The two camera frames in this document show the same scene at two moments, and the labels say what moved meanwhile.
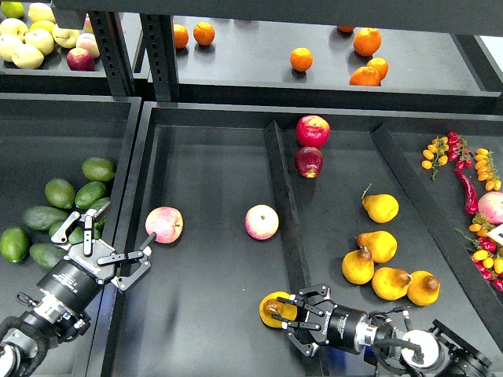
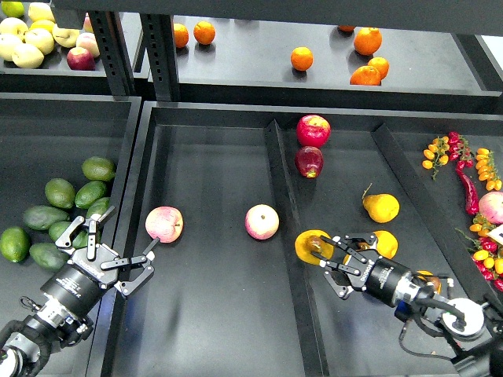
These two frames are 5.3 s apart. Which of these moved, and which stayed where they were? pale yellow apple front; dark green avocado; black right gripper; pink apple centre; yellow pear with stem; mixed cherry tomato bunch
Moved: yellow pear with stem; black right gripper
Stayed: dark green avocado; pink apple centre; pale yellow apple front; mixed cherry tomato bunch
